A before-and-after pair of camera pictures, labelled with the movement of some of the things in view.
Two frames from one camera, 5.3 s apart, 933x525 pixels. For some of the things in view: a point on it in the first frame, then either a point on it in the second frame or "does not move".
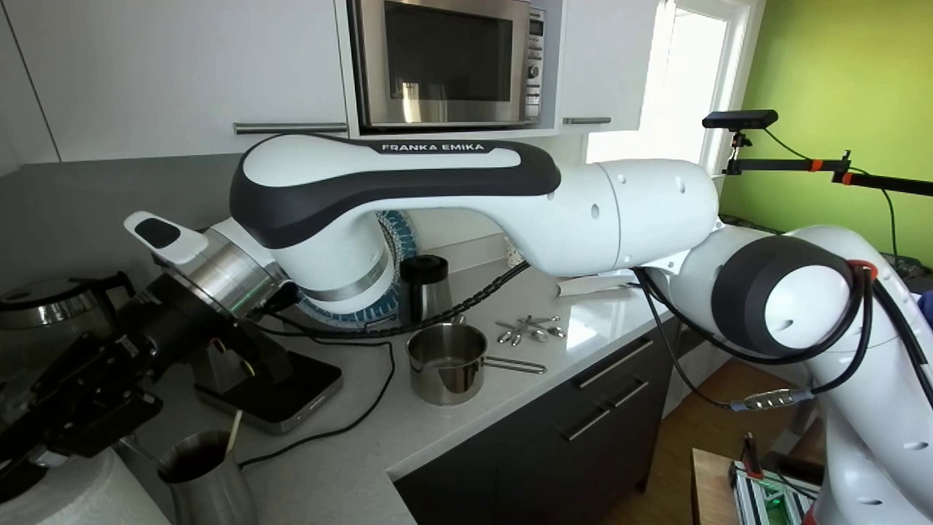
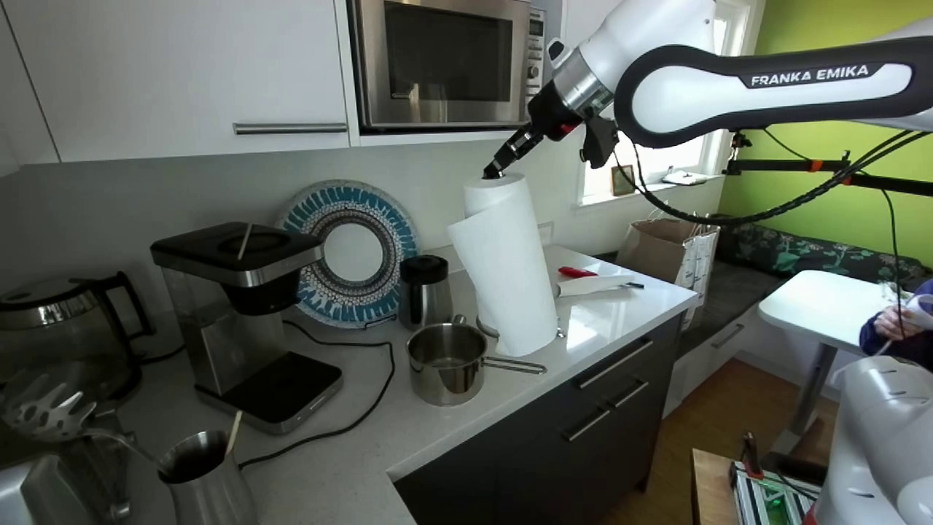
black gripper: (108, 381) to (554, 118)
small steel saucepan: (447, 363) does not move
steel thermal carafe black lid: (424, 293) does not move
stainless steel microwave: (447, 61) does not move
